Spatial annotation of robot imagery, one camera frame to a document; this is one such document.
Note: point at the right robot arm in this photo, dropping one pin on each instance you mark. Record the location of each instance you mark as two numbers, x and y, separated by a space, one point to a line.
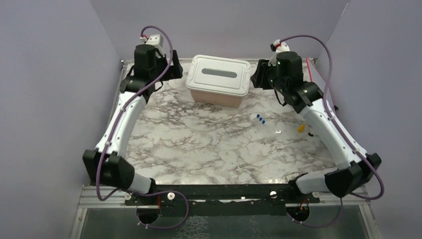
355 166

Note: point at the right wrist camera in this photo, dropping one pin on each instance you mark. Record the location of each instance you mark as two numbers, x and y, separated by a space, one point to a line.
277 46

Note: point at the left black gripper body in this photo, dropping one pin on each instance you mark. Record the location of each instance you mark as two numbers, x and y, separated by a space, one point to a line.
163 64

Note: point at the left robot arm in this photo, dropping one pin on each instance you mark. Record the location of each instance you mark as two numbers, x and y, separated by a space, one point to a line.
106 163

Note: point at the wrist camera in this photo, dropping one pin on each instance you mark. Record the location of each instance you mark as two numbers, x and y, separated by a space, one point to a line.
155 40
277 46

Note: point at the pink framed whiteboard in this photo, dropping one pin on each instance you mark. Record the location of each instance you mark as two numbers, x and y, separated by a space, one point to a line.
315 75

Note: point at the black base frame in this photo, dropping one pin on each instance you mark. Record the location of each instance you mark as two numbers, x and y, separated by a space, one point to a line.
220 200

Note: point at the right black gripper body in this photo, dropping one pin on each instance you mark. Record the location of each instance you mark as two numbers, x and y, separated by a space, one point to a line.
268 74

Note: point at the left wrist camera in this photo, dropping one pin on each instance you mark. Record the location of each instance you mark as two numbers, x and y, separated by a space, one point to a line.
155 40

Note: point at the white plastic tray lid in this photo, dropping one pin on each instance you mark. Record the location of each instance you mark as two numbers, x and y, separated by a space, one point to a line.
219 75

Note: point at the pink plastic bin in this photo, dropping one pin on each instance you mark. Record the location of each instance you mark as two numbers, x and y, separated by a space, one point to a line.
216 99

